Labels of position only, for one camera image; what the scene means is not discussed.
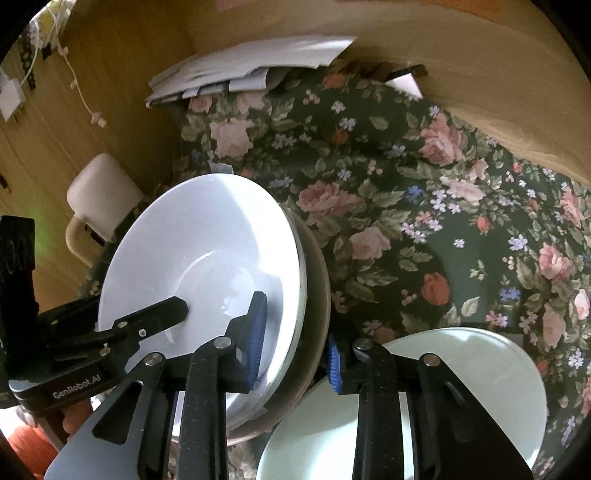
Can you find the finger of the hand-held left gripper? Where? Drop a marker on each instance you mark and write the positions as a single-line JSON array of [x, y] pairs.
[[69, 318], [152, 316]]

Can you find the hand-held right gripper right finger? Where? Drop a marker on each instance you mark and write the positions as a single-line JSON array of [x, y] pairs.
[[333, 364]]

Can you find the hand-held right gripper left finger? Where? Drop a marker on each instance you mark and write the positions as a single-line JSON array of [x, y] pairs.
[[258, 341]]

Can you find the dark brown plate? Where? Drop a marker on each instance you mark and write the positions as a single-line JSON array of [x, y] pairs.
[[318, 286]]

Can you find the white plate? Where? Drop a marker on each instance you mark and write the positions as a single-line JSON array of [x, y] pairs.
[[207, 240]]

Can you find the light green plate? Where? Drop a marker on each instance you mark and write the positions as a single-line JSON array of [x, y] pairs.
[[485, 383]]

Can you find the orange cloth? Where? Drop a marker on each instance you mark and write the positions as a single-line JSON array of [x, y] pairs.
[[32, 443]]

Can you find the pale mug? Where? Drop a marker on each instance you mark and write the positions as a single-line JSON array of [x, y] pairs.
[[101, 198]]

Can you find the floral tablecloth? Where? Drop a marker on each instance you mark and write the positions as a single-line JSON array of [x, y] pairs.
[[392, 184]]

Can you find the white charger adapter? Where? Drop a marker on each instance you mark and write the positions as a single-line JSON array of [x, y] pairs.
[[11, 99]]

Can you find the wooden desk hutch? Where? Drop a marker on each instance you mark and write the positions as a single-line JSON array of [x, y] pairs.
[[115, 92]]

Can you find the black lace band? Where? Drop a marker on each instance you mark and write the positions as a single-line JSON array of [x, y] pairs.
[[27, 60]]

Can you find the stack of white papers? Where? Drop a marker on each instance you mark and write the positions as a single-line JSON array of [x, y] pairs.
[[249, 60]]

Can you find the white card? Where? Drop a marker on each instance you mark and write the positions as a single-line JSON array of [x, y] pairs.
[[406, 85]]

